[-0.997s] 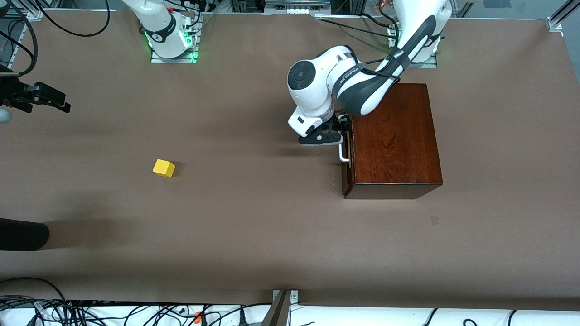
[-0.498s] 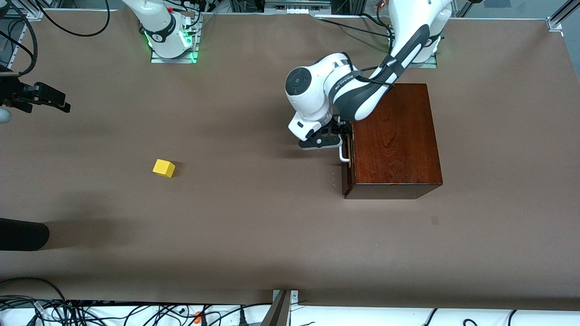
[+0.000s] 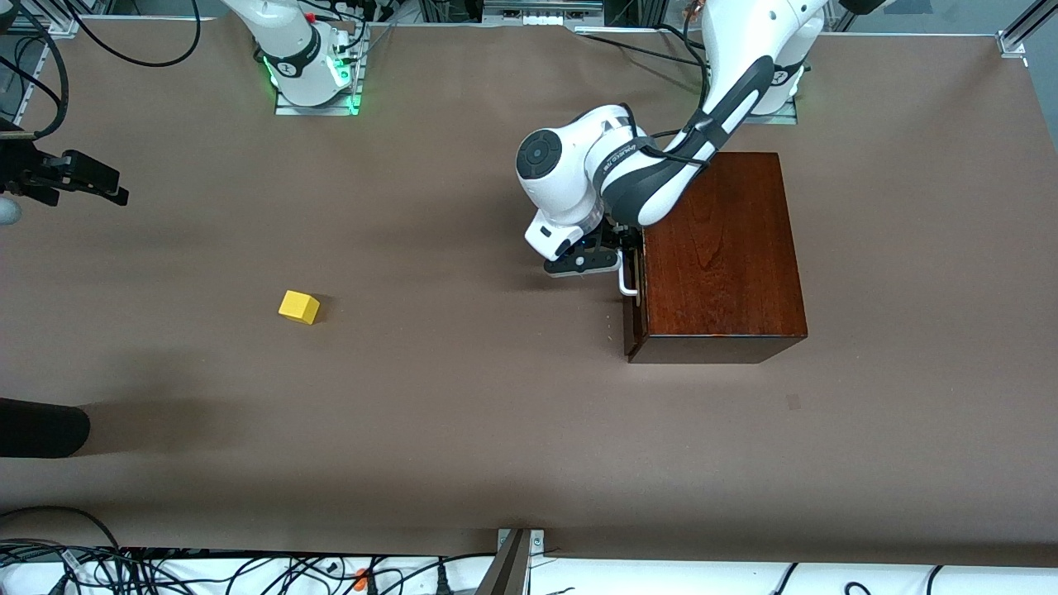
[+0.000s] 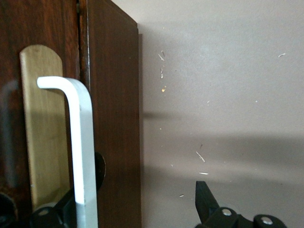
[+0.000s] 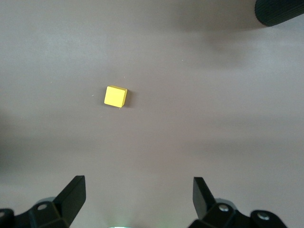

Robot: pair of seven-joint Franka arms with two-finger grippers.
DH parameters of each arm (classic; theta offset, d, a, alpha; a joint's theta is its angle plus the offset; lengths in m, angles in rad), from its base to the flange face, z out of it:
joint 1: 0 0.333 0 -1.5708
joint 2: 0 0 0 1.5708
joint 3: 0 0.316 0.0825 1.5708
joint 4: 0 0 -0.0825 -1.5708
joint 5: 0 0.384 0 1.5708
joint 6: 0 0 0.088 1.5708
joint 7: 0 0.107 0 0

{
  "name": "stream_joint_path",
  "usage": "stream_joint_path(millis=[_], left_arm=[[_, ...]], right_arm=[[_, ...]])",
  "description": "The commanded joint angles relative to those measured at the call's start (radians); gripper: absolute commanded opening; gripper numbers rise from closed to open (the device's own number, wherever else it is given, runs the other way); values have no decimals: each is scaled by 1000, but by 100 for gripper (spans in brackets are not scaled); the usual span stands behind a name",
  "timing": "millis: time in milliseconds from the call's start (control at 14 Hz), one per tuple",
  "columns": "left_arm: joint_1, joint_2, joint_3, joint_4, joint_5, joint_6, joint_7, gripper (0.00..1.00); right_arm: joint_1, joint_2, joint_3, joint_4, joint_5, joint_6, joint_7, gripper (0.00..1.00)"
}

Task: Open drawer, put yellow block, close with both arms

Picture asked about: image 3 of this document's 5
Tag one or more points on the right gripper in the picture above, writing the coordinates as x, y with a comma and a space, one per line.
25, 175

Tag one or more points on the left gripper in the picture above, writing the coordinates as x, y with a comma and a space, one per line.
613, 239

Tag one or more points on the yellow cube block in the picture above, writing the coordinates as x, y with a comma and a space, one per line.
297, 306

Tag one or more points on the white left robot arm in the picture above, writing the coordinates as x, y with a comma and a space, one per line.
653, 182

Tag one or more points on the dark brown wooden cabinet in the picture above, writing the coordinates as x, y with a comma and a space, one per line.
727, 273

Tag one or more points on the grey power strip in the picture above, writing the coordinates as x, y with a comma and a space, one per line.
537, 16

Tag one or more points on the small brown tape patch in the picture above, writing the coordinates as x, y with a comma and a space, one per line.
793, 402

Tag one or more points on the black rounded cylinder object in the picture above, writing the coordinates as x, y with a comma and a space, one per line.
41, 428

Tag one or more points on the black power plug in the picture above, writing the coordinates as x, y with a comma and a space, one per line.
442, 583

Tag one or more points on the aluminium frame rail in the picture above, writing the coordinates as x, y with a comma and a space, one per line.
59, 25

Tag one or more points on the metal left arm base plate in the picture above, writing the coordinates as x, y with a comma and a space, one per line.
781, 120

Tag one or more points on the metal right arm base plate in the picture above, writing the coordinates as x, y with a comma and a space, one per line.
318, 110

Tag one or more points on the aluminium profile post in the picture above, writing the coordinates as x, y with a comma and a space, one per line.
508, 570

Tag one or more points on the aluminium frame corner bracket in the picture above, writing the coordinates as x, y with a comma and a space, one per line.
1012, 41

